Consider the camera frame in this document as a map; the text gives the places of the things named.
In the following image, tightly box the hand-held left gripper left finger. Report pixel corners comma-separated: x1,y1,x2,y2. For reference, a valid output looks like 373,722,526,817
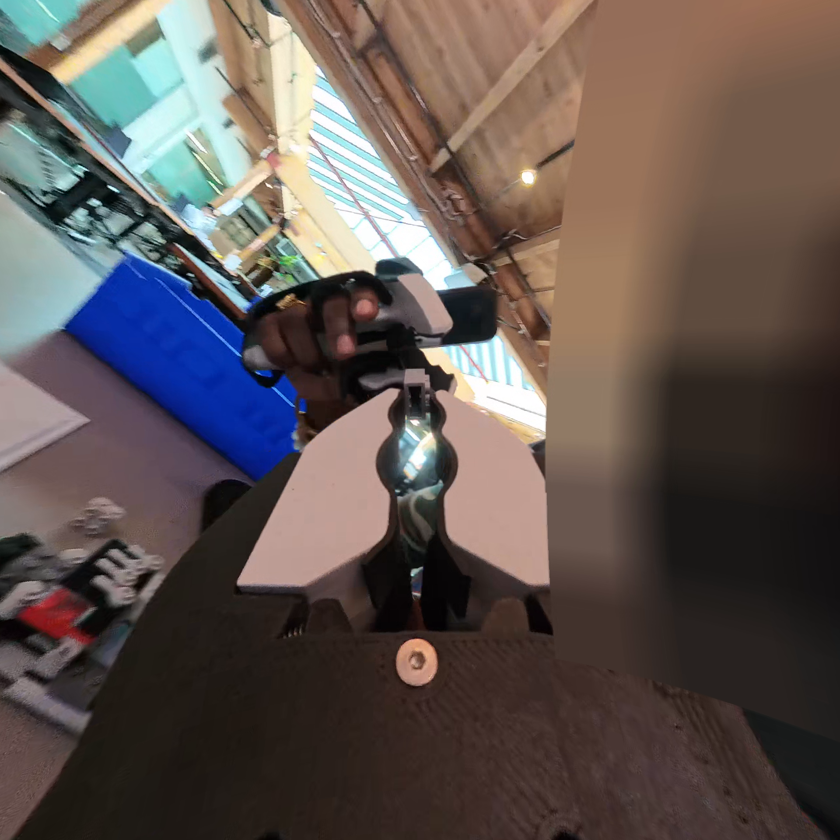
236,392,412,633

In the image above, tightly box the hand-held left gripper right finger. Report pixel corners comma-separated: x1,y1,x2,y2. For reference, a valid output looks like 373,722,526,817
419,395,551,631

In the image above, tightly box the black textured wrist pad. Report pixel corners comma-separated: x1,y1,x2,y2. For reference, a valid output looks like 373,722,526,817
199,478,256,534

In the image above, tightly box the grey desk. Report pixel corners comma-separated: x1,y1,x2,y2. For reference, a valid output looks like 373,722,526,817
0,328,299,840

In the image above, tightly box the blue plastic bin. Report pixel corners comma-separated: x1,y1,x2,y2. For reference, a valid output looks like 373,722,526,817
64,251,311,481

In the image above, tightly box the toy brick truck model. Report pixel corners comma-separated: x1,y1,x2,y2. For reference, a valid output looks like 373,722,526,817
0,533,166,718

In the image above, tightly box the open instruction booklet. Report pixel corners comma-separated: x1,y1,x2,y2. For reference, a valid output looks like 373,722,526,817
0,363,91,472

